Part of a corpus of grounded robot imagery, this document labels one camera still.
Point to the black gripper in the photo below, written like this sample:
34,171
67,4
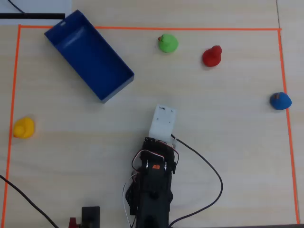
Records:
154,143

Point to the blue rubber duck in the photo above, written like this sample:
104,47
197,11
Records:
281,101

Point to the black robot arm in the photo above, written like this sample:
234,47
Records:
154,190

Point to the green rubber duck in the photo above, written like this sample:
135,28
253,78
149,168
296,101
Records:
169,44

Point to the blue plastic box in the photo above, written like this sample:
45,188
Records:
95,61

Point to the red rubber duck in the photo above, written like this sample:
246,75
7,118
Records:
211,58

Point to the yellow rubber duck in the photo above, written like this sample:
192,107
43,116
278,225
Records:
25,128

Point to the black table clamp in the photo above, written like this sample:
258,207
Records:
90,216

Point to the orange tape strip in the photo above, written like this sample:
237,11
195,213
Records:
13,107
286,111
190,28

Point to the white paper with black bar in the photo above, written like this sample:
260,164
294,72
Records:
35,9

